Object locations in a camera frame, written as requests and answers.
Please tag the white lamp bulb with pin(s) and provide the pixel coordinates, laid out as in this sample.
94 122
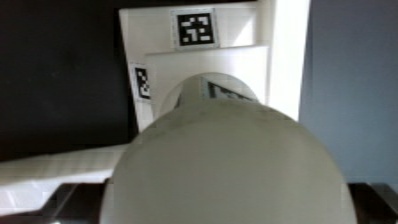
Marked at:
225 165

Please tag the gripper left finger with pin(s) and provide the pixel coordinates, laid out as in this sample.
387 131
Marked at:
71 207

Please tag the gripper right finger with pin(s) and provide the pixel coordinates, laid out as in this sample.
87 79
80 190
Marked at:
375 203

